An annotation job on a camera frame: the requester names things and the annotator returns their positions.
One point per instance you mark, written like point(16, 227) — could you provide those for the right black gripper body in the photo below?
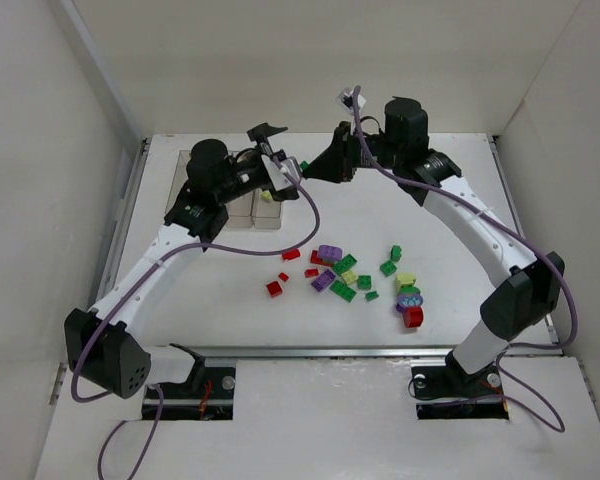
point(347, 156)

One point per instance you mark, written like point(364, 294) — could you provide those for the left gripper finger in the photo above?
point(289, 166)
point(261, 133)

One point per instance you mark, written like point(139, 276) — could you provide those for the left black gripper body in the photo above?
point(262, 167)

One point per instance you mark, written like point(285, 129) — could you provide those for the green lego brick tall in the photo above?
point(396, 253)

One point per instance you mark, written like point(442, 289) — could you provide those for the green square lego brick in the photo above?
point(388, 268)

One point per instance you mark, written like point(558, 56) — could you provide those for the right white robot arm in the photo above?
point(526, 281)

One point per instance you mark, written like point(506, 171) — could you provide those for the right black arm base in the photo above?
point(438, 397)

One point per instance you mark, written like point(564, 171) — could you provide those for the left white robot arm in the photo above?
point(103, 342)

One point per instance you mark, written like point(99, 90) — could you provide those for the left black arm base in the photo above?
point(211, 400)

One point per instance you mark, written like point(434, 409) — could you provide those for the clear container far left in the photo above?
point(179, 179)

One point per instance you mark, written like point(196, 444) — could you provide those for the clear container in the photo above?
point(266, 216)
point(179, 179)
point(240, 212)

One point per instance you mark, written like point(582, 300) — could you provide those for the clear container far right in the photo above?
point(266, 216)

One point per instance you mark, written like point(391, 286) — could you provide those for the red round lego piece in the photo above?
point(291, 255)

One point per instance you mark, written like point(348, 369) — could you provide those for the purple rounded lego brick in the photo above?
point(329, 253)

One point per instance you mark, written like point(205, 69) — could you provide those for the red flat lego brick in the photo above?
point(316, 260)

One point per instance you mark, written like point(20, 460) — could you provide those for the yellow square lego brick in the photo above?
point(349, 277)

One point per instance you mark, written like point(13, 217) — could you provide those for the purple flat lego brick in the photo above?
point(324, 280)

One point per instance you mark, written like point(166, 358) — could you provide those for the green lettered lego brick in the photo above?
point(364, 282)

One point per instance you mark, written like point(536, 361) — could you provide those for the green long lego brick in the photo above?
point(343, 291)

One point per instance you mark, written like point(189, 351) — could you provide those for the red slope lego brick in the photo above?
point(274, 289)

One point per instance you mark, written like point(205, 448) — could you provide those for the yellow rounded lego brick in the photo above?
point(403, 280)

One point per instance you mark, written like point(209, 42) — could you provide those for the tiny green lego piece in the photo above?
point(371, 295)

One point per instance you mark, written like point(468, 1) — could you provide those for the red cylinder lego brick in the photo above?
point(413, 317)

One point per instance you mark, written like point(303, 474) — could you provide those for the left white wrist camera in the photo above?
point(282, 187)

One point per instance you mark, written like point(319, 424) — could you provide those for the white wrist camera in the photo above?
point(282, 187)
point(345, 100)

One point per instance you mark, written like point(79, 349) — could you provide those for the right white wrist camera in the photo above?
point(345, 100)

